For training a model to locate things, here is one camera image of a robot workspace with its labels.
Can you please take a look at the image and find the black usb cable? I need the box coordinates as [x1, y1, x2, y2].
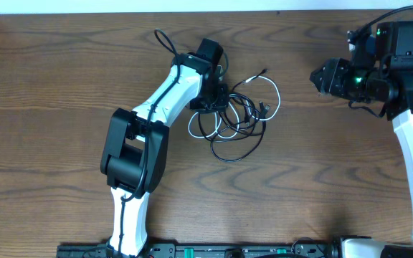
[196, 68, 269, 163]

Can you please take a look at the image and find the white usb cable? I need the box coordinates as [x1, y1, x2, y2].
[187, 75, 282, 140]

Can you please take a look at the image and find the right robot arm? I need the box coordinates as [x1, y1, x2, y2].
[310, 21, 413, 257]

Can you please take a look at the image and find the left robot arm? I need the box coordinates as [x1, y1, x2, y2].
[100, 39, 228, 257]

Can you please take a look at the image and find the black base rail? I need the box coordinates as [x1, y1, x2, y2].
[55, 241, 327, 258]

